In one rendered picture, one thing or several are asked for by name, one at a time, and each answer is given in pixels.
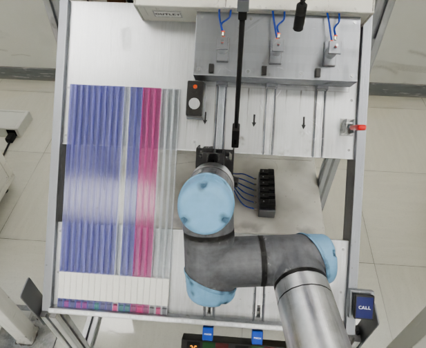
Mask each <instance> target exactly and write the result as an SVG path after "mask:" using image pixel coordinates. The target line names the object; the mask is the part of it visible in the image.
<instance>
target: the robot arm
mask: <svg viewBox="0 0 426 348"><path fill-rule="evenodd" d="M234 150H235V148H233V150H229V149H215V148H213V147H212V146H204V147H203V148H200V145H198V147H197V148H196V162H195V170H194V171H193V173H192V175H191V176H190V177H189V179H188V180H187V181H186V183H185V184H184V185H183V187H182V189H181V191H180V194H179V197H178V201H177V212H178V215H179V217H180V219H181V221H182V228H183V232H184V264H185V266H184V274H185V278H186V291H187V294H188V296H189V298H190V299H191V300H192V301H193V302H194V303H196V304H197V305H201V306H203V307H219V306H220V305H221V304H224V305H226V304H228V303H229V302H230V301H232V299H234V297H235V292H236V289H237V288H241V287H274V290H275V296H276V300H277V304H278V309H279V313H280V319H281V323H282V329H283V333H284V339H285V342H286V346H287V348H352V346H351V343H350V341H349V337H348V335H347V332H346V329H345V326H344V324H343V321H342V318H341V316H340V312H339V310H338V307H337V304H336V301H335V299H334V296H333V293H332V290H331V287H330V285H329V283H332V282H333V281H334V280H335V279H336V276H337V272H338V260H337V257H336V249H335V246H334V245H333V242H332V241H331V239H330V238H329V237H328V236H326V235H324V234H306V233H297V234H288V235H248V236H235V232H234V214H233V211H234V206H235V200H234V195H233V194H234V187H238V182H239V178H238V177H234V176H233V163H234ZM200 151H202V152H200ZM229 153H231V154H232V159H229Z"/></svg>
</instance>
